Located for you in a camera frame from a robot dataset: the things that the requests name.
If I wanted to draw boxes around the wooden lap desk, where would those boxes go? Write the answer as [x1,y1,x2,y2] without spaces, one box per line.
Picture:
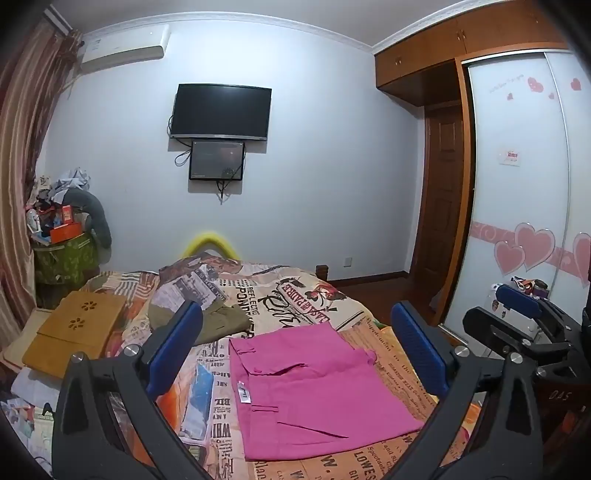
[22,291,128,380]

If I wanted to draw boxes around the small black monitor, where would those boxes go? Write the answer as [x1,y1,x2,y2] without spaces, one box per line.
[189,140,246,182]

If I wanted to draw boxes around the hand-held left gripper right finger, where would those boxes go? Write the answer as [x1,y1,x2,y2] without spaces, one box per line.
[383,300,544,480]

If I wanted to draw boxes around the orange yellow fleece blanket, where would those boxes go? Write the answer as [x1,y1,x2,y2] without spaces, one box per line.
[367,320,486,446]

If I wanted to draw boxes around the white cloth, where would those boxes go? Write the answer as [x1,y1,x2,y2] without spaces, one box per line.
[11,367,64,409]

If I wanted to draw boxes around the orange box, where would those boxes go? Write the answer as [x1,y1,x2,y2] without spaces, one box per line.
[48,222,84,244]

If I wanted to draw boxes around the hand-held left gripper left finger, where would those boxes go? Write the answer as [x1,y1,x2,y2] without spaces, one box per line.
[51,300,216,480]

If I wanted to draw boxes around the pile of clutter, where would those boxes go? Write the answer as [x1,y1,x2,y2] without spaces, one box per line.
[25,167,91,232]

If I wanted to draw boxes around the pink pants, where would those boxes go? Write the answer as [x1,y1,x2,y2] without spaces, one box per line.
[228,323,426,462]

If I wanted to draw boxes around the brown wooden door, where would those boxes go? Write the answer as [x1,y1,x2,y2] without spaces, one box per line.
[412,104,465,278]

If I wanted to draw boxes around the wooden overhead cabinet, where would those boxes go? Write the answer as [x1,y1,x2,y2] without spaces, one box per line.
[374,4,574,108]

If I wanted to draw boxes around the yellow curved cushion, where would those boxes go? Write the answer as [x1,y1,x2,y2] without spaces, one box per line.
[181,232,241,260]

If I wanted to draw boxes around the clutter of small items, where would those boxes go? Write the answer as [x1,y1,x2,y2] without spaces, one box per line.
[510,275,551,299]

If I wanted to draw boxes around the white wardrobe with pink hearts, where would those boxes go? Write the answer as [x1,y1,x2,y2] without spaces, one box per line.
[434,46,591,348]

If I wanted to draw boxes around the newspaper printed blanket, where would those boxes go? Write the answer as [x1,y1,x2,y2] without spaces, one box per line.
[9,256,485,480]

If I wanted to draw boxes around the striped curtain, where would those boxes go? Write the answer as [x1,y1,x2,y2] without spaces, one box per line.
[0,18,85,352]

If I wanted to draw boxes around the white air conditioner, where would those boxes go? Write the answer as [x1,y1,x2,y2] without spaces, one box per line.
[76,25,171,73]

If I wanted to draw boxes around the olive green garment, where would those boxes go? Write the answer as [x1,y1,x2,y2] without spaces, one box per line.
[147,302,253,345]

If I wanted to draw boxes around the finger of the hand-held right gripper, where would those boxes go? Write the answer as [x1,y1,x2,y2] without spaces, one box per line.
[462,306,576,371]
[497,283,574,334]

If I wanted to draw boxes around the black wall television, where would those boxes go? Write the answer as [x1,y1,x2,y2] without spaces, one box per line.
[169,83,272,141]

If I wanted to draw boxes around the green patterned bag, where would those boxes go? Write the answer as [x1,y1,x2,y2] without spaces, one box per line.
[33,231,100,287]

